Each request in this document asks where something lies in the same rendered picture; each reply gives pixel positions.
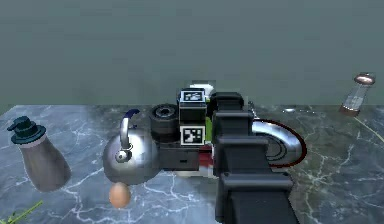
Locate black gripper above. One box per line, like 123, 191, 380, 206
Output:
148, 103, 201, 172

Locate red steak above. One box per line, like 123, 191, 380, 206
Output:
198, 144, 216, 175

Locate brown egg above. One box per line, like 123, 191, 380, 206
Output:
108, 181, 132, 210

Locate silver pan with red rim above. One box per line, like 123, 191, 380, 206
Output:
250, 118, 308, 169

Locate grey soap dispenser bottle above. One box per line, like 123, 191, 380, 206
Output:
6, 115, 72, 193

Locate green plant stem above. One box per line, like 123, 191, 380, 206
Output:
0, 199, 44, 224

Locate glass shaker with copper cap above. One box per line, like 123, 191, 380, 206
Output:
338, 72, 377, 118

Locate silver kettle with blue handle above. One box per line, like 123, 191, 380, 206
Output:
102, 108, 162, 186

